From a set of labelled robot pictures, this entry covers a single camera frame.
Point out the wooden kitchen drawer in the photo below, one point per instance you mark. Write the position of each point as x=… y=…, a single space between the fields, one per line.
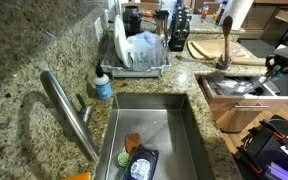
x=237 y=115

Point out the wooden rolling pin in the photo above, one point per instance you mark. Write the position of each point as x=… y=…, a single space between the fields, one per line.
x=250 y=61

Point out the black round lid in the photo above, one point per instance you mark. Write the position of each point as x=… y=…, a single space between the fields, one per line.
x=258 y=91

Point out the clear plastic bags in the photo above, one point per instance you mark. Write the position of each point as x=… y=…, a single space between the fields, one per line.
x=229 y=85

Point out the glass utensil jar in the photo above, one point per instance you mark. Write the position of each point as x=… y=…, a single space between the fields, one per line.
x=222 y=64

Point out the wooden spoon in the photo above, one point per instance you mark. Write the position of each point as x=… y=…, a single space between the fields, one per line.
x=227 y=30

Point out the thick wooden cutting board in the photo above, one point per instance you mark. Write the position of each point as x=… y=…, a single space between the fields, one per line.
x=214 y=46

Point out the white paper towel roll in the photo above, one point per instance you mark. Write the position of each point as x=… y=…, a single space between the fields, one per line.
x=239 y=13

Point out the black robot cart with clamps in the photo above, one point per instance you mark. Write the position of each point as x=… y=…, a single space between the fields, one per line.
x=270 y=146

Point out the thin wooden cutting board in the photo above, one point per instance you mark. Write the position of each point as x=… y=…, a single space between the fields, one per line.
x=194 y=51

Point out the black knife block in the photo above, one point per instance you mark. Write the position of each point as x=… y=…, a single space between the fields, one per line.
x=179 y=33

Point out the utensil caddy with brown sticks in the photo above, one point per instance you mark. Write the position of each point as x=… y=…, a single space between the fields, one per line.
x=161 y=20

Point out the clear plastic container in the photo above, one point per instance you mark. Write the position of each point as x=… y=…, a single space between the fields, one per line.
x=146 y=50

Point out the stainless steel sink basin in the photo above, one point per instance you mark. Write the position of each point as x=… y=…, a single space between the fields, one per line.
x=157 y=130

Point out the grey dish rack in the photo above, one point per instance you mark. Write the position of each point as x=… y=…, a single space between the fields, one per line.
x=134 y=71

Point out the black coffee canister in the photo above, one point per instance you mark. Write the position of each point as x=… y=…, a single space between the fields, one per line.
x=132 y=20

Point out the white plate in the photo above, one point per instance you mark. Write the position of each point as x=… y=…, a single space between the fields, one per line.
x=120 y=40

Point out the black tray with white label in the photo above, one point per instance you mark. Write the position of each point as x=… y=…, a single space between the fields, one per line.
x=142 y=165

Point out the blue label soap bottle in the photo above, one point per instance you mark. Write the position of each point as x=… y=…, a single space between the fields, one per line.
x=103 y=86

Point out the green scrubber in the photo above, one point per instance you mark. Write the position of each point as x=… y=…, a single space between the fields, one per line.
x=124 y=159

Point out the stainless steel faucet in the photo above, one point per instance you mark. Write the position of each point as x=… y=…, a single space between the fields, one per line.
x=67 y=110

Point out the orange sponge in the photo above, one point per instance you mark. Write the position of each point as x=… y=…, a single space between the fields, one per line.
x=79 y=176

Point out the white wall outlet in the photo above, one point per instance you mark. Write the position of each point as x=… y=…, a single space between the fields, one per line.
x=98 y=28

